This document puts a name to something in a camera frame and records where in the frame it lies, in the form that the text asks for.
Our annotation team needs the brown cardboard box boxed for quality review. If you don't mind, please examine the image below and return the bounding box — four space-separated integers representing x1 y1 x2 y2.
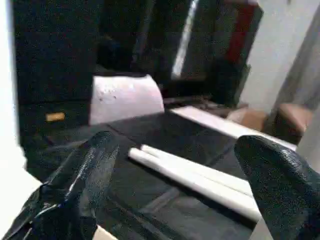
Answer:
227 107 269 132

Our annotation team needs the small brown block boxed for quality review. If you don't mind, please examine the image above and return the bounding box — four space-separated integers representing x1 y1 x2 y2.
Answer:
46 112 66 122

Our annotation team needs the brown rounded seat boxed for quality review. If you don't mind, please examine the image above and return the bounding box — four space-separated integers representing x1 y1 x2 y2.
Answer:
272 102 315 146

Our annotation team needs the dark tall cabinet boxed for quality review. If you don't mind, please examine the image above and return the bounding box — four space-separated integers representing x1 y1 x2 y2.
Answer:
97 0 265 106

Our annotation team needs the white plastic bag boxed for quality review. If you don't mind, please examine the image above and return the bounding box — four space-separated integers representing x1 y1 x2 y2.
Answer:
89 75 165 126

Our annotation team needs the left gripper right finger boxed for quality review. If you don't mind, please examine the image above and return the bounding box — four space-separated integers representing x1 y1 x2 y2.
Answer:
234 135 320 240

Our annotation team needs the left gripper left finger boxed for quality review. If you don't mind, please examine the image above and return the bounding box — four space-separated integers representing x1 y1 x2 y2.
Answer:
0 131 121 240

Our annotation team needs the black work mat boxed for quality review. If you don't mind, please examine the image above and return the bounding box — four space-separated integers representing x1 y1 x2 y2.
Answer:
22 112 281 240

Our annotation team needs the flat white board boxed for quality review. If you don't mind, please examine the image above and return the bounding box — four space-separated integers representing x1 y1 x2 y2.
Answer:
170 106 298 152

